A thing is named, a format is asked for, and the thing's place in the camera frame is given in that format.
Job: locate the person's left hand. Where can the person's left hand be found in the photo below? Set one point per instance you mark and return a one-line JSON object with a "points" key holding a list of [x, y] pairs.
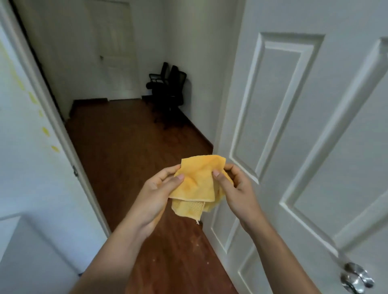
{"points": [[151, 200]]}

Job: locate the person's right hand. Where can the person's right hand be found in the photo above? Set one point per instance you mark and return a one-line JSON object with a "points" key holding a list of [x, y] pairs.
{"points": [[242, 197]]}

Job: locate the person's right thumb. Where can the person's right thumb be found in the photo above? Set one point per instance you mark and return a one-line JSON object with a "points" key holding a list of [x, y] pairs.
{"points": [[220, 180]]}

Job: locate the person's left thumb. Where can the person's left thumb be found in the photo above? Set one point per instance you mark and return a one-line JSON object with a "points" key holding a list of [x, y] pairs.
{"points": [[174, 182]]}

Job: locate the yellow cleaning cloth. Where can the yellow cleaning cloth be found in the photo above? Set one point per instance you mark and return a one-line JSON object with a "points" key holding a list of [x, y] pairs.
{"points": [[197, 184]]}

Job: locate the person's left forearm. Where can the person's left forearm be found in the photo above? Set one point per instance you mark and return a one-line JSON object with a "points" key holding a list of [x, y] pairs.
{"points": [[115, 260]]}

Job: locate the person's right forearm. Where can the person's right forearm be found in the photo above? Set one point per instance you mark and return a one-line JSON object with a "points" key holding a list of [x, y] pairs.
{"points": [[280, 260]]}

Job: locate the black office chair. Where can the black office chair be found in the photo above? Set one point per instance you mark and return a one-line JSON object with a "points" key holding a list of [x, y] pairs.
{"points": [[157, 79], [172, 91]]}

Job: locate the white panelled door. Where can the white panelled door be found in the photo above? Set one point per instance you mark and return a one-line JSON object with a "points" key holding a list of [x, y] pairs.
{"points": [[303, 136]]}

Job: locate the metal strike plate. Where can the metal strike plate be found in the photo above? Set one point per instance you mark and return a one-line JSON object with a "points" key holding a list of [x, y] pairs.
{"points": [[75, 171]]}

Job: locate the white closed door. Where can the white closed door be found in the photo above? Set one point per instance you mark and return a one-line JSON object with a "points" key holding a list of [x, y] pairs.
{"points": [[116, 50]]}

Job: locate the silver door knob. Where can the silver door knob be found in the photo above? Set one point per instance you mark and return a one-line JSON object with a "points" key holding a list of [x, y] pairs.
{"points": [[356, 277]]}

